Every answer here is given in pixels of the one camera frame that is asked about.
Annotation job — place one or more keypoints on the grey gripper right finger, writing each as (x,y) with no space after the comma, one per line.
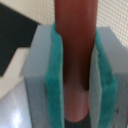
(108,88)

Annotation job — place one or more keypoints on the pale green gripper left finger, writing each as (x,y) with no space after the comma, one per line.
(43,72)

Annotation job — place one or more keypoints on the brown sausage toy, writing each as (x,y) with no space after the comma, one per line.
(76,22)

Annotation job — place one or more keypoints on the woven beige placemat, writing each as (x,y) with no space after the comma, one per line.
(14,104)

